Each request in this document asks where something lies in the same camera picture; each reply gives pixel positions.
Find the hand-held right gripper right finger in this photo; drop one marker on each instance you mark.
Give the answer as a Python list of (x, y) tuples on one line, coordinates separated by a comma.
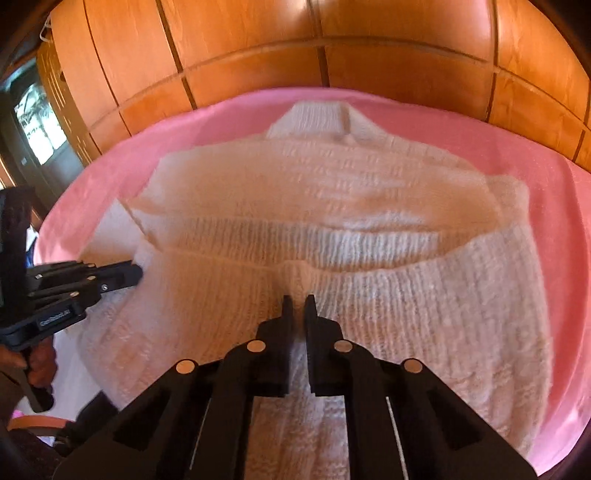
[(310, 319)]

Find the window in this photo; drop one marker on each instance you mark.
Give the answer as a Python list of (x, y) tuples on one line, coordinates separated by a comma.
[(39, 122)]

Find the person's left hand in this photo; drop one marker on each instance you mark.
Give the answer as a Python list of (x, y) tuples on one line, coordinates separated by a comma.
[(42, 367)]

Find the pink blanket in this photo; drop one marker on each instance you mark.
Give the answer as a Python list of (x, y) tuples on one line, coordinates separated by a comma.
[(554, 230)]

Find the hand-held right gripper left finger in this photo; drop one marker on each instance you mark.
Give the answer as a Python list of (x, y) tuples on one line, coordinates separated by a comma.
[(287, 319)]

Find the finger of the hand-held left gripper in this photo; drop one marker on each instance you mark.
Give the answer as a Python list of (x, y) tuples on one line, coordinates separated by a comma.
[(60, 270), (122, 274)]

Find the white hanger hook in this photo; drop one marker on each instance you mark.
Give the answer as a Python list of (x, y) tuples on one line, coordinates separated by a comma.
[(45, 30)]

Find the white knit sweater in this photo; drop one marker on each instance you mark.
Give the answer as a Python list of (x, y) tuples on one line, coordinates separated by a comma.
[(369, 207)]

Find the wooden wardrobe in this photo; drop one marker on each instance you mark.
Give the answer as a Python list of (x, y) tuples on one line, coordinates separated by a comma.
[(392, 69)]

